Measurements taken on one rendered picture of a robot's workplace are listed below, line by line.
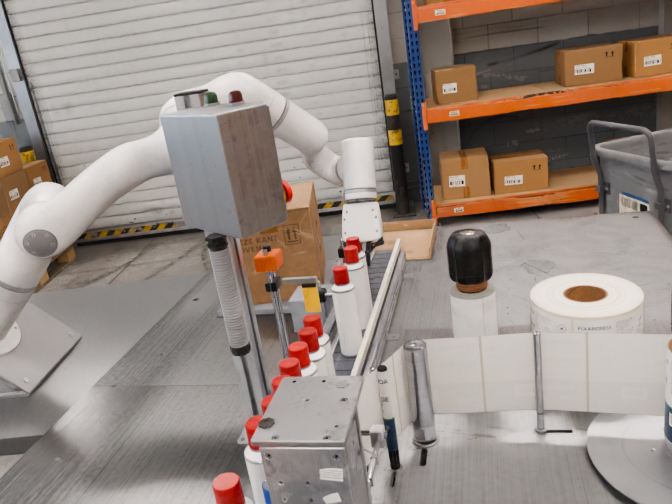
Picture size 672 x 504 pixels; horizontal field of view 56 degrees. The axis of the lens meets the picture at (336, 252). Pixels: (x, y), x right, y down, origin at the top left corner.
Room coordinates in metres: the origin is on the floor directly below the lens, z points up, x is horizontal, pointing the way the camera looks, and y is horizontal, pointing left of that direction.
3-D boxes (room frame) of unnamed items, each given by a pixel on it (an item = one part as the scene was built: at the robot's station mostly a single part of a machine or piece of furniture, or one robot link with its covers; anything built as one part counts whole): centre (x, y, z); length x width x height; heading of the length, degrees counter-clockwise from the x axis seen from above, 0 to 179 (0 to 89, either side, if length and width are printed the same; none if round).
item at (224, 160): (1.01, 0.15, 1.38); 0.17 x 0.10 x 0.19; 40
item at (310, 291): (1.10, 0.06, 1.09); 0.03 x 0.01 x 0.06; 75
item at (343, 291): (1.26, 0.00, 0.98); 0.05 x 0.05 x 0.20
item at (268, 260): (1.10, 0.10, 1.05); 0.10 x 0.04 x 0.33; 75
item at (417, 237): (2.06, -0.21, 0.85); 0.30 x 0.26 x 0.04; 165
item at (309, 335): (0.98, 0.07, 0.98); 0.05 x 0.05 x 0.20
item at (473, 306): (1.10, -0.24, 1.03); 0.09 x 0.09 x 0.30
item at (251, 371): (1.09, 0.20, 1.16); 0.04 x 0.04 x 0.67; 75
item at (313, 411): (0.66, 0.06, 1.14); 0.14 x 0.11 x 0.01; 165
